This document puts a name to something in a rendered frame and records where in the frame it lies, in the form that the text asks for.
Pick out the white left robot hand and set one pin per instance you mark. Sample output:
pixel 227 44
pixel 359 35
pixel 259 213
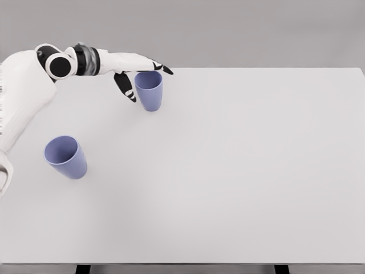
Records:
pixel 131 61

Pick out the blue plastic cup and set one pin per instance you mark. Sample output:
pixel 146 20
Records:
pixel 66 157
pixel 150 90

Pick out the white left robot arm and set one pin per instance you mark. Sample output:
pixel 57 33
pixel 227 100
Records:
pixel 22 94

